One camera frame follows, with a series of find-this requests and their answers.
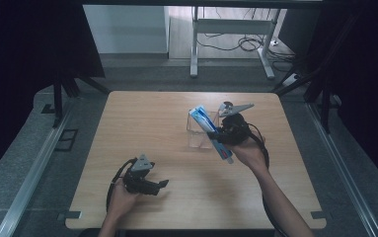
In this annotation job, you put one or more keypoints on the person's right hand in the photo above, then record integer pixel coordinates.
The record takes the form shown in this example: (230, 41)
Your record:
(249, 153)

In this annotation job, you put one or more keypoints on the person's left hand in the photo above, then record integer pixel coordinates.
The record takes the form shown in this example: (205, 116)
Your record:
(124, 200)

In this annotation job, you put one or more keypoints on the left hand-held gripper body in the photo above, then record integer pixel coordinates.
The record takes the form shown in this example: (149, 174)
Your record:
(138, 176)

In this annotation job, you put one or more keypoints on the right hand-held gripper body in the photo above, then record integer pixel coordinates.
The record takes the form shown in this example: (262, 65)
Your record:
(234, 126)

